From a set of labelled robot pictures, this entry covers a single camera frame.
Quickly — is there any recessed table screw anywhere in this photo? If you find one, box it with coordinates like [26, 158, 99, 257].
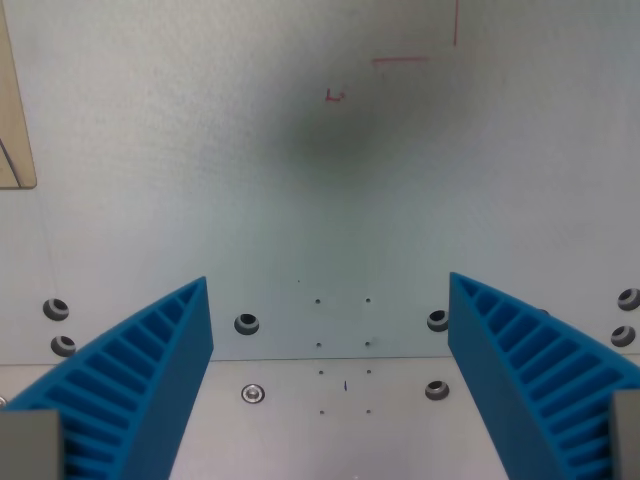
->
[424, 379, 451, 402]

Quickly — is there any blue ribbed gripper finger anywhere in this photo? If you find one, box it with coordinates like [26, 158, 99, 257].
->
[0, 276, 215, 480]
[447, 271, 640, 480]

